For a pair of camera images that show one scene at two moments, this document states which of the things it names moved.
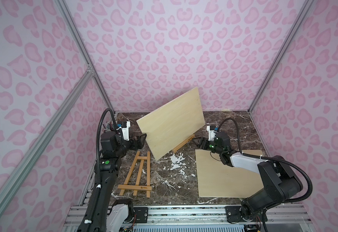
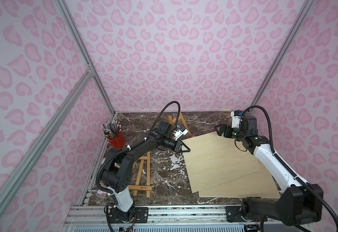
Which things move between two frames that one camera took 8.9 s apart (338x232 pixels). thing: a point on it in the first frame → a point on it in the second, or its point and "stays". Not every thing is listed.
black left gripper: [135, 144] → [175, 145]
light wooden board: [167, 126] → [212, 159]
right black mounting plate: [233, 214] stays
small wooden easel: [137, 187] stays
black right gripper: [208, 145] → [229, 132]
